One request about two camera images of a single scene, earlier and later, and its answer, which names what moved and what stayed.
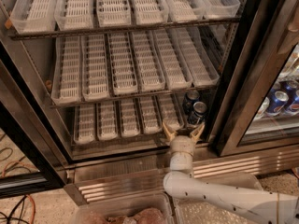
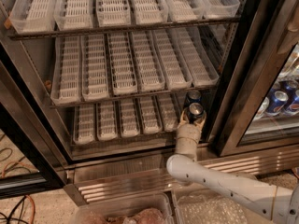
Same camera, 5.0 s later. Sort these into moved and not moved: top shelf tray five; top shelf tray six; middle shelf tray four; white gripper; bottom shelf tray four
Moved: white gripper
Not moved: bottom shelf tray four; top shelf tray six; top shelf tray five; middle shelf tray four
